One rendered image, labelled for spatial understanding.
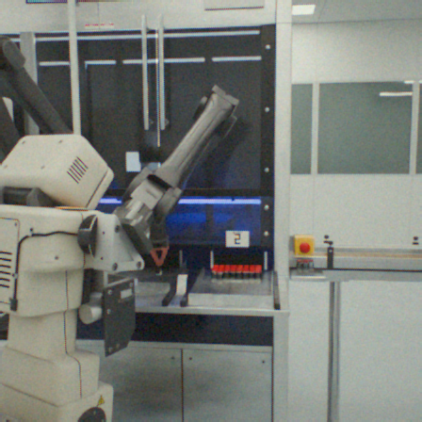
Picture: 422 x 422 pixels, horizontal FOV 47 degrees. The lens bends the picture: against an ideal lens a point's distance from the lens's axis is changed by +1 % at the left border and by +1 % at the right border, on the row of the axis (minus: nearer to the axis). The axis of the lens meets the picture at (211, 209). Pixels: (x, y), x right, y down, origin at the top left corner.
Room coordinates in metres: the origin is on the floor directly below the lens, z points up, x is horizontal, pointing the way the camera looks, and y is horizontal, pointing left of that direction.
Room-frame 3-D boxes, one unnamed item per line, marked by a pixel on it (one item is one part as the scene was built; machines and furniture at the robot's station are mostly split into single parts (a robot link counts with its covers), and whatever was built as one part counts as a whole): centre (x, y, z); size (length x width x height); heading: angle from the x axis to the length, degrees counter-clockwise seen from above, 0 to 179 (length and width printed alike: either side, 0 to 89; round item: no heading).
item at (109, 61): (1.87, 0.43, 1.50); 0.47 x 0.01 x 0.59; 83
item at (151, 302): (1.66, 0.09, 0.87); 0.70 x 0.48 x 0.02; 83
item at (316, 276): (1.84, -0.37, 0.87); 0.14 x 0.13 x 0.02; 173
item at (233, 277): (1.68, -0.09, 0.90); 0.18 x 0.02 x 0.05; 83
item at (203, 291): (1.59, -0.07, 0.90); 0.34 x 0.26 x 0.04; 173
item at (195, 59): (1.82, -0.02, 1.50); 0.43 x 0.01 x 0.59; 83
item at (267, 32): (1.79, -0.20, 1.40); 0.04 x 0.01 x 0.80; 83
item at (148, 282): (1.75, 0.25, 0.90); 0.34 x 0.26 x 0.04; 173
